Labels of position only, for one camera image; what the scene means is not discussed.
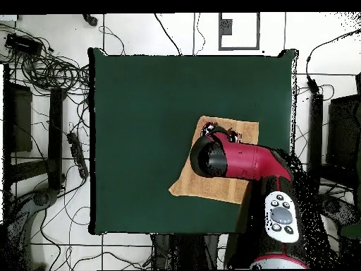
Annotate black power strip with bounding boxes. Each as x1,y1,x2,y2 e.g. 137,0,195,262
66,131,90,179

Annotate grey square floor frame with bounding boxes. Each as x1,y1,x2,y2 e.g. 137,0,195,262
218,12,261,51

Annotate tangled black cables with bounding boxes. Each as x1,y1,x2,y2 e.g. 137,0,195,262
0,23,92,98

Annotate small black plug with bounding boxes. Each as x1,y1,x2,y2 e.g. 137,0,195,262
82,13,99,27

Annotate black stand frame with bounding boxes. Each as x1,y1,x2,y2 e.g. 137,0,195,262
306,72,361,195
2,64,67,198

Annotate black rectangular box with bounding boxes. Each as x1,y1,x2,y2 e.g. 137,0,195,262
5,33,43,56

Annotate grey tripod base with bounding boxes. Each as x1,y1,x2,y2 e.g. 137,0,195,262
321,194,361,227
5,188,60,269

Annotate dark green table cloth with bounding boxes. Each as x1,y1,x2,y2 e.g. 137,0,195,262
87,47,299,236

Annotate tan terry towel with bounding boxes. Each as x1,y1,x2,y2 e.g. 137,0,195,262
168,114,259,205

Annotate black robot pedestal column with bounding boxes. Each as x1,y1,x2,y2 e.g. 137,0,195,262
150,233,224,270

